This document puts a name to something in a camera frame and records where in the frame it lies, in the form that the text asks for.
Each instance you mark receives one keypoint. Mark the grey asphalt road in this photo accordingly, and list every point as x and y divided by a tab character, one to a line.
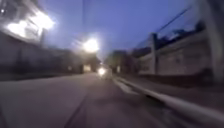
50	100

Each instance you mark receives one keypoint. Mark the pale walled building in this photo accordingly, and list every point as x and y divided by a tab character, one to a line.
180	56

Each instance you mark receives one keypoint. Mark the street lamp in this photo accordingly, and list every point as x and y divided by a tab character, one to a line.
90	45

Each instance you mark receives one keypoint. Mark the pale kerb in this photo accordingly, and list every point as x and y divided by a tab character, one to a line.
173	104

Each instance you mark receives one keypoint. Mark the concrete pole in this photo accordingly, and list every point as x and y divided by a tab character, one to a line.
153	53

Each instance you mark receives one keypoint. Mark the grey boundary wall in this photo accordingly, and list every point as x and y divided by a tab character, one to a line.
36	60

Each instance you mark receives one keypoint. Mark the building with lit windows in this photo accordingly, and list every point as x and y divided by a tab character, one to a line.
23	23

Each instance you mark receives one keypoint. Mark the vehicle with headlight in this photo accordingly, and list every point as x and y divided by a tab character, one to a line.
103	71

